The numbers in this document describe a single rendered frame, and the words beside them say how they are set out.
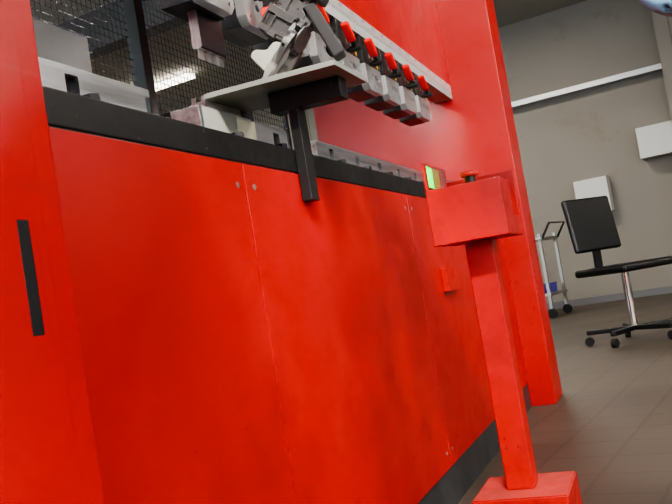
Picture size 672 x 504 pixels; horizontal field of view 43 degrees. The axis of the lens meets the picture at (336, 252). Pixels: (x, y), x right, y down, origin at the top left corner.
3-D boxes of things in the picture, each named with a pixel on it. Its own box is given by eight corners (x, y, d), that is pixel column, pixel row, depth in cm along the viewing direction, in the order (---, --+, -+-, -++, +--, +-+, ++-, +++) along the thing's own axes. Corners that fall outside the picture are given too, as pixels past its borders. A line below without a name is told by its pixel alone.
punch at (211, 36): (203, 57, 164) (196, 9, 164) (194, 60, 164) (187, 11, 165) (228, 67, 173) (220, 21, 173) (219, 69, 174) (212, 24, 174)
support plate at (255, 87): (334, 64, 150) (333, 59, 150) (203, 99, 159) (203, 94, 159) (367, 82, 167) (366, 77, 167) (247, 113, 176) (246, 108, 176)
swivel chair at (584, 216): (694, 329, 552) (667, 183, 557) (675, 342, 501) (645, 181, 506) (599, 339, 585) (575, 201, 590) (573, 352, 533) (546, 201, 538)
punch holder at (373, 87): (369, 88, 252) (359, 33, 253) (342, 94, 255) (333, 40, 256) (384, 96, 266) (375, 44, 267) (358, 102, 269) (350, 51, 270)
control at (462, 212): (509, 233, 177) (494, 147, 178) (434, 246, 182) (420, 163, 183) (523, 234, 195) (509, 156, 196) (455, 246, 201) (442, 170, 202)
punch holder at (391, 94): (389, 98, 271) (380, 47, 271) (363, 105, 274) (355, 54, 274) (402, 105, 285) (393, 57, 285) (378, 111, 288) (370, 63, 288)
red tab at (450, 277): (450, 291, 249) (446, 267, 249) (443, 292, 250) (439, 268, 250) (461, 288, 263) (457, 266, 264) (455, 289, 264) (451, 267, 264)
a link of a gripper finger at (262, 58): (239, 77, 164) (265, 38, 165) (265, 91, 163) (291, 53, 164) (236, 69, 161) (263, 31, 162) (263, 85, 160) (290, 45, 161)
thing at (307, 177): (357, 190, 156) (338, 74, 157) (285, 205, 161) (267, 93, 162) (364, 191, 160) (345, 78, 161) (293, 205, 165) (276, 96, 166)
